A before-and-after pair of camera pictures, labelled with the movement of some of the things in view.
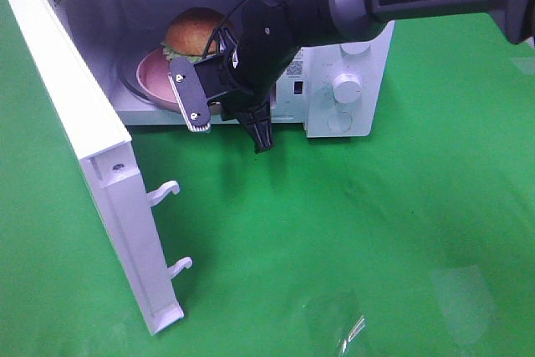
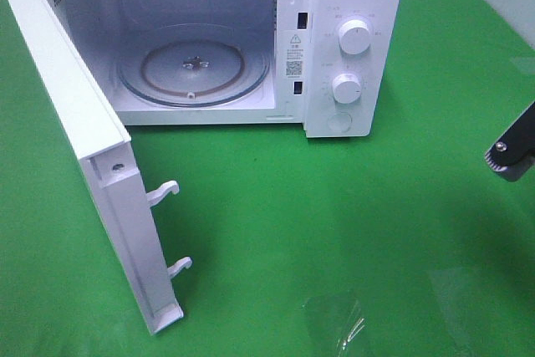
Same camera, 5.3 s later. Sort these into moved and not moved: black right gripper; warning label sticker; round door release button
Moved: black right gripper
Not moved: warning label sticker; round door release button
